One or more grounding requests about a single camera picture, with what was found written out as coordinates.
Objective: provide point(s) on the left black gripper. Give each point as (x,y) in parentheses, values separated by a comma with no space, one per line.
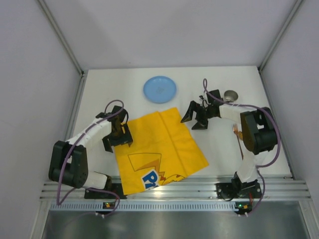
(119,140)

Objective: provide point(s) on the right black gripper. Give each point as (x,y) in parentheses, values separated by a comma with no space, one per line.
(201,113)

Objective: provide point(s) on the rose gold fork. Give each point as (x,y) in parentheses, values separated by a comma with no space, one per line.
(235,130)

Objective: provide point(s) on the metal cup with brown base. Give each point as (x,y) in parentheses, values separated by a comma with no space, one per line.
(230,96)

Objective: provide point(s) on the yellow cartoon placemat cloth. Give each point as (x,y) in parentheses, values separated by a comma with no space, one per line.
(163,151)

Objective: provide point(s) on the light blue plate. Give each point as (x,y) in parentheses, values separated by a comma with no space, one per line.
(159,89)

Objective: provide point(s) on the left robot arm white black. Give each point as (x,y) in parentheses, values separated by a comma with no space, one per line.
(69,162)

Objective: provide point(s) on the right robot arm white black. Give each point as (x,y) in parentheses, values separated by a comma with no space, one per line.
(259,134)

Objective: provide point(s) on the gold spoon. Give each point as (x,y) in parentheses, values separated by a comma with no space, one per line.
(239,135)

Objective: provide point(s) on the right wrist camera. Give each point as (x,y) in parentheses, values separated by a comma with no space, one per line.
(214,95)

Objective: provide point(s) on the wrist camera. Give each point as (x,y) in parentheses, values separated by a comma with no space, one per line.
(117,110)
(214,95)

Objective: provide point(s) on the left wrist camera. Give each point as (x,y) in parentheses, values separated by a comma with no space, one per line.
(117,110)

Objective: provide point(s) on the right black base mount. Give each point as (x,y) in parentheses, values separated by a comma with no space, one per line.
(230,191)

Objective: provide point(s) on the aluminium rail frame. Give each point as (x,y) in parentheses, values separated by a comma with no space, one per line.
(204,188)

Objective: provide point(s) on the slotted cable duct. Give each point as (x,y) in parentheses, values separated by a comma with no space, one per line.
(144,206)

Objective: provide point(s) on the left aluminium corner post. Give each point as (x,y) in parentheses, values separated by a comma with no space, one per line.
(59,34)

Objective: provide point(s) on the aluminium corner post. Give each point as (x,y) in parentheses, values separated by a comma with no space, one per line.
(59,34)
(288,20)

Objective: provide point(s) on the right aluminium corner post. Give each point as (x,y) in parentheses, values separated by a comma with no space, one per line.
(288,20)

